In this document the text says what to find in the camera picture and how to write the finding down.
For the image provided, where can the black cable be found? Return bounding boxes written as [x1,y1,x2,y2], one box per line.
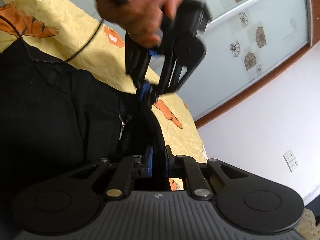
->
[0,15,105,63]

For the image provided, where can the black pants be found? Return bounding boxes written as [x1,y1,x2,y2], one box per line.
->
[1,39,170,239]

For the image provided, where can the person's left hand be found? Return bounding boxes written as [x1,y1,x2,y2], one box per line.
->
[95,0,183,48]

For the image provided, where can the yellow carrot print bedsheet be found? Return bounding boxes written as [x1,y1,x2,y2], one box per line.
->
[0,0,209,192]

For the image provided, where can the frosted floral wardrobe door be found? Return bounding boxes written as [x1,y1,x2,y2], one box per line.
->
[178,0,309,119]

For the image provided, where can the olive padded headboard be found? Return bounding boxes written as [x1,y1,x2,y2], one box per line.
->
[297,209,320,240]

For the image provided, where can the white wall socket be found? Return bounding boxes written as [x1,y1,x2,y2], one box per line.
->
[283,150,298,172]

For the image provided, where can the brown wooden door frame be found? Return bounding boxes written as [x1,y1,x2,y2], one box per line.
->
[195,0,319,128]

